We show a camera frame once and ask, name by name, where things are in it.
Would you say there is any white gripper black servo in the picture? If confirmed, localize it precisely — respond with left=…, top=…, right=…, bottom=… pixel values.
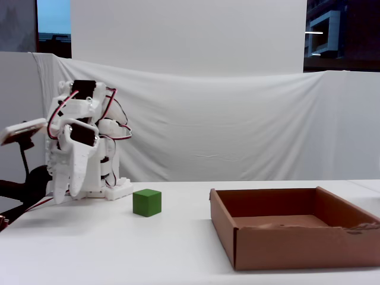
left=53, top=118, right=100, bottom=205

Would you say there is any green cube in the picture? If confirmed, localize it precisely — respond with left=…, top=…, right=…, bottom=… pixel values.
left=132, top=188, right=163, bottom=218

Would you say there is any brown cardboard box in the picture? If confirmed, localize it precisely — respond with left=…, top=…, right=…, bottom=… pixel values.
left=209, top=186, right=380, bottom=271

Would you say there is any red white power lead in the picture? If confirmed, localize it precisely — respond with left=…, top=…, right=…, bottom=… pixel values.
left=25, top=197, right=56, bottom=212

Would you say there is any white partition panel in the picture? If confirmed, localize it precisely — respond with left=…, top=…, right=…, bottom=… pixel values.
left=0, top=52, right=48, bottom=182

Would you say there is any white backdrop cloth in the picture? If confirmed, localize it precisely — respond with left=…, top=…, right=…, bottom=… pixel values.
left=31, top=52, right=380, bottom=182

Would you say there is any white backdrop board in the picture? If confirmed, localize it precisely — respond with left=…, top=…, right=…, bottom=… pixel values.
left=70, top=0, right=308, bottom=75

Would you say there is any black camera cable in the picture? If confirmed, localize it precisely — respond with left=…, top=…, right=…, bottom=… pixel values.
left=19, top=139, right=33, bottom=185

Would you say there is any red black arm servo wire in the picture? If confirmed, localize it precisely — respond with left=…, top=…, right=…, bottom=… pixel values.
left=47, top=87, right=133, bottom=141

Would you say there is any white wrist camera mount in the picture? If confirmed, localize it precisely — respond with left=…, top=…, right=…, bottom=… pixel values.
left=0, top=118, right=48, bottom=147

